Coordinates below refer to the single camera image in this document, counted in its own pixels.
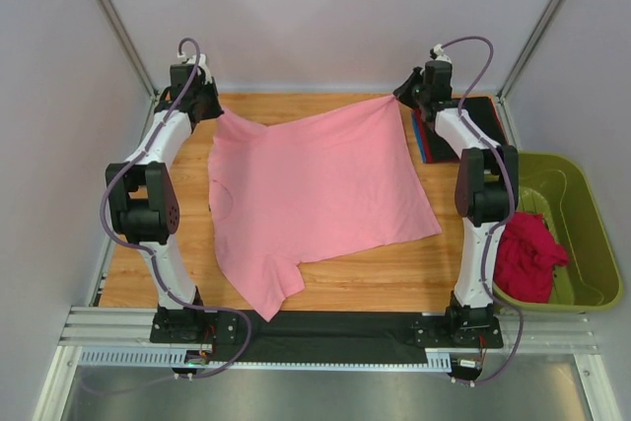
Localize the pink t-shirt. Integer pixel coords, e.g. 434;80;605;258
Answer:
208;96;441;320

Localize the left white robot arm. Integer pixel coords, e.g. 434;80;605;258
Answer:
102;53;223;343

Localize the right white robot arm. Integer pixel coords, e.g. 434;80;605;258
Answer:
393;54;519;348

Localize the folded blue t-shirt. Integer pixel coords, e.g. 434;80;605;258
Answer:
411;112;428;164

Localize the olive green plastic bin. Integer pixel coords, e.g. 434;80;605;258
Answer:
493;152;622;313

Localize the magenta t-shirt in bin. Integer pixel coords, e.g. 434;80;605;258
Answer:
493;212;570;304

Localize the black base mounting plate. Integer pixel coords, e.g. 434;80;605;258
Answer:
150;309;504;364

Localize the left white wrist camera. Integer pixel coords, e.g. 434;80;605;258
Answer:
177;53;214;84

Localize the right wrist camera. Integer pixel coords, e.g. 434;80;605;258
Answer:
430;43;452;63

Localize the left aluminium frame post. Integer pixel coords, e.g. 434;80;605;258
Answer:
96;0;157;97

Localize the aluminium frame post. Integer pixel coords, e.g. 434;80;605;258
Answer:
96;0;157;97
497;0;566;102

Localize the right aluminium frame post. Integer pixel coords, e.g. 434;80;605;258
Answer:
497;0;566;102

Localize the slotted grey cable duct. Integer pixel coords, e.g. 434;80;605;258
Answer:
78;347;452;374

